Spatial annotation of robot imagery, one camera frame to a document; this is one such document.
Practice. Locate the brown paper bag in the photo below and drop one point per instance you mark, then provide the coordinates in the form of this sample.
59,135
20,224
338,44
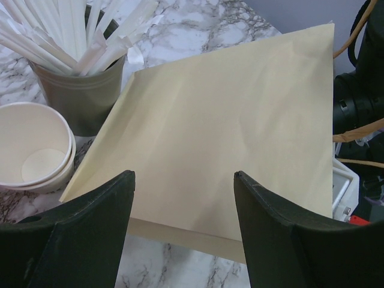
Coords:
186,127

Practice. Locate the grey straw holder cup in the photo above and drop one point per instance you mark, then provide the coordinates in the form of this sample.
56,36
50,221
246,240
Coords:
84,102

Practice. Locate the white paper cup stack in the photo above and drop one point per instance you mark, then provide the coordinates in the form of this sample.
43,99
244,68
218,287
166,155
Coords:
37,148

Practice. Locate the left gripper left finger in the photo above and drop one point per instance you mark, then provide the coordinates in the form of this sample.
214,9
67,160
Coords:
76,244

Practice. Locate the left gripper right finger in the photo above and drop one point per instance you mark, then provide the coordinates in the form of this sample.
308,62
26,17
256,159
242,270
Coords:
286,245

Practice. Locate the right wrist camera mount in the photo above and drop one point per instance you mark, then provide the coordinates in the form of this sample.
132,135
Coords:
345,191

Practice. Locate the white paper straws bundle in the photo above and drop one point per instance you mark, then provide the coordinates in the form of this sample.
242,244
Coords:
62,37

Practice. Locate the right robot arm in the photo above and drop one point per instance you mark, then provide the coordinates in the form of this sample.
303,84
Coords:
358,96

